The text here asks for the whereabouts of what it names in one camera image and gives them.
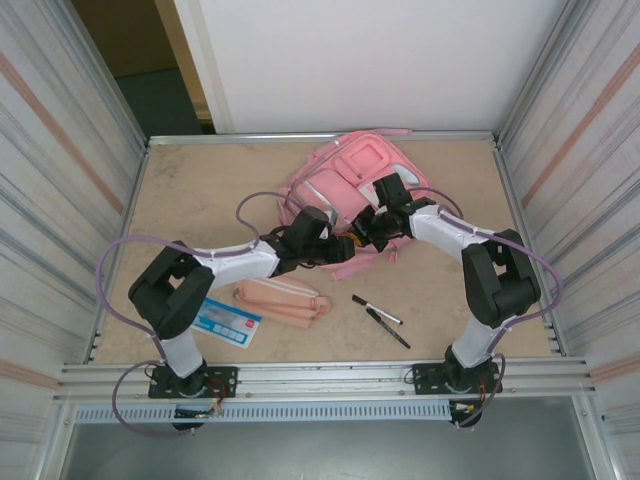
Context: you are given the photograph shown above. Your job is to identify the aluminium side rail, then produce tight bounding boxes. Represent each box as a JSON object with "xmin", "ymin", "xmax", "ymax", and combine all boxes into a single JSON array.
[
  {"xmin": 82, "ymin": 139, "xmax": 152, "ymax": 365},
  {"xmin": 491, "ymin": 138, "xmax": 571, "ymax": 359}
]

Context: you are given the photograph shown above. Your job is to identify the black marker with white label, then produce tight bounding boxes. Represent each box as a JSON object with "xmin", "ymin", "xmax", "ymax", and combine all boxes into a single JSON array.
[{"xmin": 352, "ymin": 293, "xmax": 403, "ymax": 329}]

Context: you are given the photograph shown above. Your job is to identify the peach pencil case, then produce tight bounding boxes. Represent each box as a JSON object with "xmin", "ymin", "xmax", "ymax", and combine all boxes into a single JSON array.
[{"xmin": 232, "ymin": 271, "xmax": 332, "ymax": 329}]

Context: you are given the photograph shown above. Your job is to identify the blue white card packet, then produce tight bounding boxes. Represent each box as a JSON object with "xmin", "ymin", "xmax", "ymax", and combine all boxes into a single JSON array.
[{"xmin": 191, "ymin": 297, "xmax": 263, "ymax": 350}]

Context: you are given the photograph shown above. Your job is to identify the slim aluminium frame rail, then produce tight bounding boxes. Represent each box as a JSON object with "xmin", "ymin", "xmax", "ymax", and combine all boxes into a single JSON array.
[{"xmin": 146, "ymin": 130, "xmax": 497, "ymax": 147}]

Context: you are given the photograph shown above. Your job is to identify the grey metal shelf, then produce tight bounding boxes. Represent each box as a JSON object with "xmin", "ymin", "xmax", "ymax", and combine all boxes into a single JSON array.
[{"xmin": 58, "ymin": 422, "xmax": 599, "ymax": 480}]

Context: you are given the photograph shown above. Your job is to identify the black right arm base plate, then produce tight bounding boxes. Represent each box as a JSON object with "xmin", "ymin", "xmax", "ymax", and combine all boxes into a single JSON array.
[{"xmin": 410, "ymin": 362, "xmax": 501, "ymax": 396}]

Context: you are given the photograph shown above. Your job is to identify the cream door frame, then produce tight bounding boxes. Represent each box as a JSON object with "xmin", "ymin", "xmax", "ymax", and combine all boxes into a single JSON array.
[{"xmin": 153, "ymin": 0, "xmax": 214, "ymax": 135}]

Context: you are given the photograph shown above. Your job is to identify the wide aluminium frame rail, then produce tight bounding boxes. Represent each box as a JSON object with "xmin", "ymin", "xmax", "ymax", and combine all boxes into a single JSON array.
[{"xmin": 53, "ymin": 355, "xmax": 599, "ymax": 405}]

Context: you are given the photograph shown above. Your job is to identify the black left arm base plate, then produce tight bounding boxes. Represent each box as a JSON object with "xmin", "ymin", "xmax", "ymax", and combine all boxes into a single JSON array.
[{"xmin": 148, "ymin": 365, "xmax": 239, "ymax": 400}]

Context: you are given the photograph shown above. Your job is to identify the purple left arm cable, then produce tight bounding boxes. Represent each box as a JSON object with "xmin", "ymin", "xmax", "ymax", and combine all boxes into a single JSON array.
[{"xmin": 94, "ymin": 191, "xmax": 301, "ymax": 437}]

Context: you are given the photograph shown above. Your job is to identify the grey slotted cable duct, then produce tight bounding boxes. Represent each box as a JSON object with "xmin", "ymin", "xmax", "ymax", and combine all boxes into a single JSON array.
[{"xmin": 73, "ymin": 402, "xmax": 454, "ymax": 424}]

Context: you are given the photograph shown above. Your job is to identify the thin black pen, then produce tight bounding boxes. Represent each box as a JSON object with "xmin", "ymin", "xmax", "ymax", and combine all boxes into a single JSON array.
[{"xmin": 365, "ymin": 307, "xmax": 412, "ymax": 350}]

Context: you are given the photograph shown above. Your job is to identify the pink student backpack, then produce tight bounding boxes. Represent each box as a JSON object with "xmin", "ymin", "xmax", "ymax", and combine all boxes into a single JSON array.
[{"xmin": 276, "ymin": 127, "xmax": 431, "ymax": 281}]

